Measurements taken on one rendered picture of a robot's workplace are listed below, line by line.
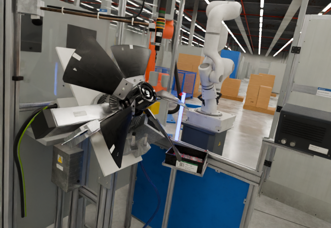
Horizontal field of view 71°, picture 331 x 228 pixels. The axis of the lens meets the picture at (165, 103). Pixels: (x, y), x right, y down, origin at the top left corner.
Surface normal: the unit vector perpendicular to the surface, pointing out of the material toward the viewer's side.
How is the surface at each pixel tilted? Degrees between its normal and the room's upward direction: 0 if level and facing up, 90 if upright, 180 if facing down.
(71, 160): 90
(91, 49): 72
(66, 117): 50
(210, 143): 90
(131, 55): 43
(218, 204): 90
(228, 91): 90
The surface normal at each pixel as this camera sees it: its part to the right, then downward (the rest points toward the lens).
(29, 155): 0.81, 0.23
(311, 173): -0.56, 0.07
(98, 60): 0.55, 0.04
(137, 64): 0.09, -0.59
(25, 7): 0.00, 0.20
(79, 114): 0.72, -0.44
